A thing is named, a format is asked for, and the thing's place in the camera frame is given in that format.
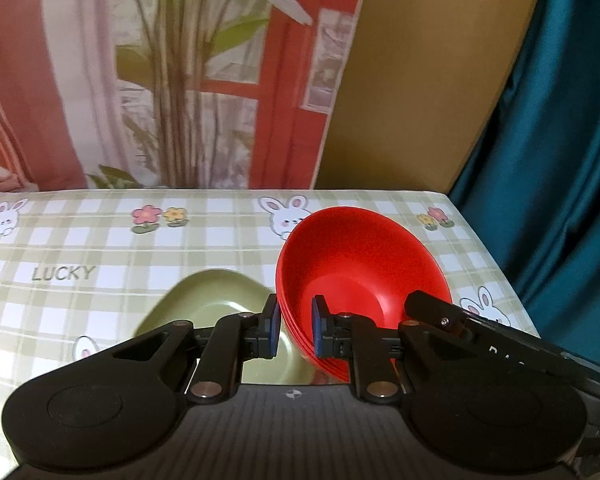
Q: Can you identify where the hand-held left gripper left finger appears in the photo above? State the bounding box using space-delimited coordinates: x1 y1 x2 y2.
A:
111 294 282 406

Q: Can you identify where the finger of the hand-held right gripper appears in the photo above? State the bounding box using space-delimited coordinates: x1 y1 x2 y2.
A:
404 290 485 342

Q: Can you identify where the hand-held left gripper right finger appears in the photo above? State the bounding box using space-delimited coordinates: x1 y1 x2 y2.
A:
312 295 462 406

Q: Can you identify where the green square plate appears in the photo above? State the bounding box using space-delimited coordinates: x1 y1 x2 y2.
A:
132 269 352 387

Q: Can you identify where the teal curtain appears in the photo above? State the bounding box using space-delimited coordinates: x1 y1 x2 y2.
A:
447 0 600 361

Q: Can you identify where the green checked tablecloth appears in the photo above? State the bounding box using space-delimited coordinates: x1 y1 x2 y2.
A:
0 189 541 480

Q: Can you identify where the printed plant backdrop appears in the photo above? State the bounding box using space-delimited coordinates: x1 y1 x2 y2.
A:
0 0 374 192

